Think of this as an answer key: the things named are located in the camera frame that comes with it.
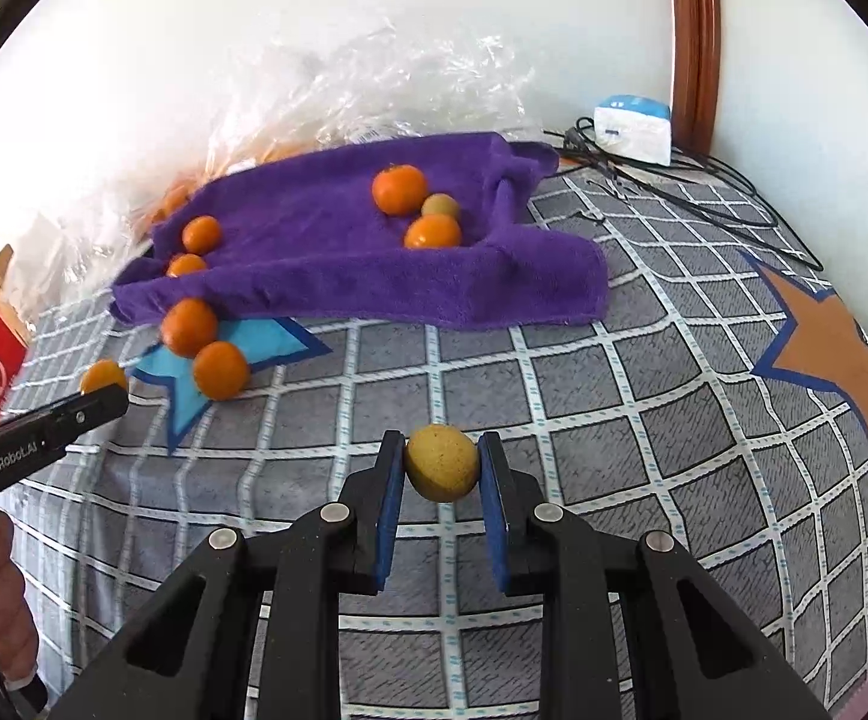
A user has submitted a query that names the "small tangerine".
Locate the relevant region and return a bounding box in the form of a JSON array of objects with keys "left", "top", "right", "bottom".
[
  {"left": 79, "top": 359, "right": 128, "bottom": 395},
  {"left": 166, "top": 252, "right": 208, "bottom": 278},
  {"left": 182, "top": 215, "right": 224, "bottom": 255}
]

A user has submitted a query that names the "yellow-green small fruit front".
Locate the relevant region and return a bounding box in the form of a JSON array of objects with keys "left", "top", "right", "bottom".
[{"left": 405, "top": 424, "right": 480, "bottom": 502}]

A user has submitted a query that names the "yellow-green small fruit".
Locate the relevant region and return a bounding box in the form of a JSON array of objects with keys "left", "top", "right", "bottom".
[
  {"left": 421, "top": 193, "right": 462, "bottom": 220},
  {"left": 405, "top": 424, "right": 480, "bottom": 502}
]

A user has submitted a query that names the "yellow-green small fruit back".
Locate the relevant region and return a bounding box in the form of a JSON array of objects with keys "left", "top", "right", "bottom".
[{"left": 421, "top": 193, "right": 462, "bottom": 220}]

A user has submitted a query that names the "left hand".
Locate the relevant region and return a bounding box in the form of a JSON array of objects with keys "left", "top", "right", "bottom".
[{"left": 0, "top": 512, "right": 40, "bottom": 689}]

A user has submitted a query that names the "grey checkered tablecloth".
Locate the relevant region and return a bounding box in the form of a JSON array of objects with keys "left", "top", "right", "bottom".
[{"left": 1, "top": 172, "right": 868, "bottom": 718}]

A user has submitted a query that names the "purple towel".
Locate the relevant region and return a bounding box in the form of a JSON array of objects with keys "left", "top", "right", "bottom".
[{"left": 110, "top": 133, "right": 610, "bottom": 330}]

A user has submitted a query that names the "clear plastic bag right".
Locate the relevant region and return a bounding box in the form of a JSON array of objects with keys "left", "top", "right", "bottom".
[{"left": 4, "top": 8, "right": 540, "bottom": 320}]

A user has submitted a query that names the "white blue charger box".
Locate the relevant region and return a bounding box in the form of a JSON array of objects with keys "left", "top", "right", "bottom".
[{"left": 594, "top": 94, "right": 672, "bottom": 166}]

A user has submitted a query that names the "black cable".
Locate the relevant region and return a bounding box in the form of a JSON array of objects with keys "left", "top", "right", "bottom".
[{"left": 541, "top": 115, "right": 825, "bottom": 274}]

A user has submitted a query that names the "brown wooden door frame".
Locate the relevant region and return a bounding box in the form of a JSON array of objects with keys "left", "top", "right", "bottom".
[{"left": 672, "top": 0, "right": 720, "bottom": 153}]

